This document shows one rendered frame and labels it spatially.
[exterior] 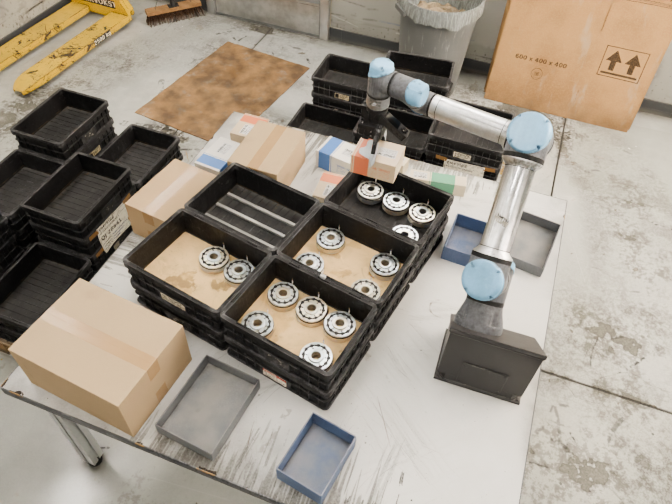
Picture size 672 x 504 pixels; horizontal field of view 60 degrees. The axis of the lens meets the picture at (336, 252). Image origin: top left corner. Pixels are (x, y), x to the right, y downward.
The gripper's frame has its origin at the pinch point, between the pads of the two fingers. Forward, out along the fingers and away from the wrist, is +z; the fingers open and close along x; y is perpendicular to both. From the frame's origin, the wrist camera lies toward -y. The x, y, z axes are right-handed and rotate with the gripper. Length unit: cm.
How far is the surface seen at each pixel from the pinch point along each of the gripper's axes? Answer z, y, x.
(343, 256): 27.4, 2.2, 25.3
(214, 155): 31, 73, -10
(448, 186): 36, -23, -36
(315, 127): 83, 67, -110
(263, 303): 27, 20, 55
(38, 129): 60, 186, -23
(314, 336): 27, -1, 60
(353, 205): 27.5, 7.6, -0.8
